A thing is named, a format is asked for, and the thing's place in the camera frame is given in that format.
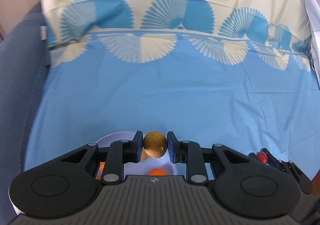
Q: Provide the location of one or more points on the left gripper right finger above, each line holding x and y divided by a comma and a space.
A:
220, 158

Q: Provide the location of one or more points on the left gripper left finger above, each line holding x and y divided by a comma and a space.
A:
115, 156

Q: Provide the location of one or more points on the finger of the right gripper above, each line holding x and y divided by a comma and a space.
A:
290, 168

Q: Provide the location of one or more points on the brown longan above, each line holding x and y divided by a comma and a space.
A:
155, 144

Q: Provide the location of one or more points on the red cherry tomato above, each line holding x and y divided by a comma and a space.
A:
263, 157

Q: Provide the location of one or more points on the brown longan plate top right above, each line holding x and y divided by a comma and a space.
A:
144, 155

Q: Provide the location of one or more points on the orange top of plate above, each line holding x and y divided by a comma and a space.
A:
100, 171

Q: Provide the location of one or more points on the orange of plate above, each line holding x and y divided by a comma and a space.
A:
157, 172
100, 171

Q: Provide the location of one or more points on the orange front of plate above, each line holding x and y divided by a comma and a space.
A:
157, 172

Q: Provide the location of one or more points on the blue fan-pattern bed sheet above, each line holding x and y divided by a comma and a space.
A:
236, 72

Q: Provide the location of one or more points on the dark blue sofa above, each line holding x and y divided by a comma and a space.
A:
24, 67

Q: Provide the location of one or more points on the light patterned cloth on backrest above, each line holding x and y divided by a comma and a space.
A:
313, 12

